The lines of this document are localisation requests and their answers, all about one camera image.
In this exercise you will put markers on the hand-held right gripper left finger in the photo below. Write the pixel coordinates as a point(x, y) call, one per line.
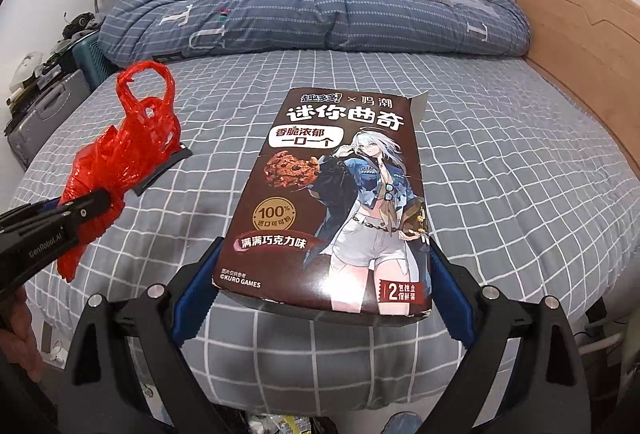
point(195, 299)

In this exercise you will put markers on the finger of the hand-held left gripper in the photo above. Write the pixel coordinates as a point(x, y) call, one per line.
point(30, 214)
point(90, 206)

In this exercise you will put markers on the red plastic bag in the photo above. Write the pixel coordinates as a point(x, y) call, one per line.
point(100, 164)

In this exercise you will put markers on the dark clutter pile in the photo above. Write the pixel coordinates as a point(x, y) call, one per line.
point(80, 27)

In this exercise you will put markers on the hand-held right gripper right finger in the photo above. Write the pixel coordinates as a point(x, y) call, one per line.
point(452, 304)

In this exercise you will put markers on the wooden bed frame board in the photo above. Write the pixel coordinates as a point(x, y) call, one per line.
point(590, 64)

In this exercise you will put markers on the blue checked quilt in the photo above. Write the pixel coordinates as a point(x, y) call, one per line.
point(350, 19)

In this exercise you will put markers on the grey suitcase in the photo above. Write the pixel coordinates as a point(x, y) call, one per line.
point(45, 114)

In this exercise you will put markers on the white plastic item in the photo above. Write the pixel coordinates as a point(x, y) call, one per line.
point(26, 67)

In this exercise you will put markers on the trash bin with black bag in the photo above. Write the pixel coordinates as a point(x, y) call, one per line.
point(330, 425)

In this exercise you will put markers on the teal suitcase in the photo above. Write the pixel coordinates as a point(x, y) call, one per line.
point(90, 59)

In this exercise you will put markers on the blue slipper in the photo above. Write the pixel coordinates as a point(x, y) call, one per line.
point(405, 424)

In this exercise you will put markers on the grey checked bed sheet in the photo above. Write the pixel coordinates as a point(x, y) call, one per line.
point(475, 139)

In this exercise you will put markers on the person's left hand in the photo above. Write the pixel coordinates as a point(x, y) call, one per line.
point(22, 339)

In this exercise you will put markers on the white power strip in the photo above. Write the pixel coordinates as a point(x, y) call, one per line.
point(55, 344)

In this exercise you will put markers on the brown printed cookie box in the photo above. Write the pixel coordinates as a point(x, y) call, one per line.
point(300, 224)

